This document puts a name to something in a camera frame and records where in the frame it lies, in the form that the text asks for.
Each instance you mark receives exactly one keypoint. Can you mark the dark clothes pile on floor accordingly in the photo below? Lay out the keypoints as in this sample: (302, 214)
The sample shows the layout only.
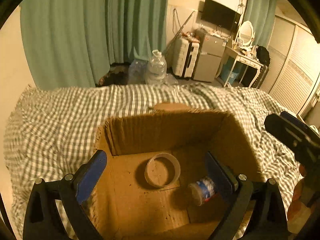
(118, 75)

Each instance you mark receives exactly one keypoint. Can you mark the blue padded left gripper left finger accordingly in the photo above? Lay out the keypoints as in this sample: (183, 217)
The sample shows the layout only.
(42, 219)

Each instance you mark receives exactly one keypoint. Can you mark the green curtain by wardrobe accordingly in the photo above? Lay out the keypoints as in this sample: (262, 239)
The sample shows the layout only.
(261, 14)

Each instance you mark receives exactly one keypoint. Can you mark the right hand holding gripper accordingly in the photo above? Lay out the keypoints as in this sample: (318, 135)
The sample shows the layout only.
(298, 213)

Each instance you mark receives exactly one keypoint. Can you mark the grey white checkered duvet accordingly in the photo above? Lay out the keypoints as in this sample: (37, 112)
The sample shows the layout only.
(51, 133)

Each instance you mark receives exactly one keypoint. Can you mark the long mop stick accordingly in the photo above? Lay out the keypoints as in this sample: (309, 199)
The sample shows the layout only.
(178, 33)

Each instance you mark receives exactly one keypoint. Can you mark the white louvered wardrobe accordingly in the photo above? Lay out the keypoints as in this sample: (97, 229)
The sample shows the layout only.
(293, 74)

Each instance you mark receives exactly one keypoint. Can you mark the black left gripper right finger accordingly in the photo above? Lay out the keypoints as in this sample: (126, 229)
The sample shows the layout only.
(268, 218)

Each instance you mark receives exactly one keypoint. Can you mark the large clear water jug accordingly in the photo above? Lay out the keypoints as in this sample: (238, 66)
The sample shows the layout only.
(156, 69)

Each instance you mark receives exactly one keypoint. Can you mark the oval white vanity mirror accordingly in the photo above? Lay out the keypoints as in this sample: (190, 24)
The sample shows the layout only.
(245, 35)

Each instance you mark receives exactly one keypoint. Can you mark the white hard suitcase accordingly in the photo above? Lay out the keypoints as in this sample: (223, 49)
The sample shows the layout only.
(184, 57)

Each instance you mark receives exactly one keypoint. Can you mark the black backpack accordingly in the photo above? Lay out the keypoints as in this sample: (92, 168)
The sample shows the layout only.
(263, 55)

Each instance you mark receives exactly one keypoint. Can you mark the large green curtain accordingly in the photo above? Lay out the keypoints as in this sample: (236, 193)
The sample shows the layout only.
(75, 42)

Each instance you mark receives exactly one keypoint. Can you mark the clear plastic bottle red label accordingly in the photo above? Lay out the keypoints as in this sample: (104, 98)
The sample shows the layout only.
(202, 190)

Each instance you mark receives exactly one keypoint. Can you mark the brown cardboard box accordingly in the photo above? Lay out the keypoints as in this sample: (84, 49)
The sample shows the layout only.
(125, 206)

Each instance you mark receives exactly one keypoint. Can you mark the white tape roll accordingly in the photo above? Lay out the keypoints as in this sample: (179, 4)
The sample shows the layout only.
(162, 170)

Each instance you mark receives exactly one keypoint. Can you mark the black wall television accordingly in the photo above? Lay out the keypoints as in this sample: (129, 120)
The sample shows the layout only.
(220, 15)

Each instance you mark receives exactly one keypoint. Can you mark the white dressing table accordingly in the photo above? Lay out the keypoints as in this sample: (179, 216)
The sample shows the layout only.
(237, 57)

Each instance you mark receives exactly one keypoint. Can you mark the pack of water bottles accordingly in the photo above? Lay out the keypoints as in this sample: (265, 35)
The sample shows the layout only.
(136, 72)

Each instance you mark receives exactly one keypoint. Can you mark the grey mini fridge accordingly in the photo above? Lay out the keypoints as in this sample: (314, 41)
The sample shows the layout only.
(209, 56)

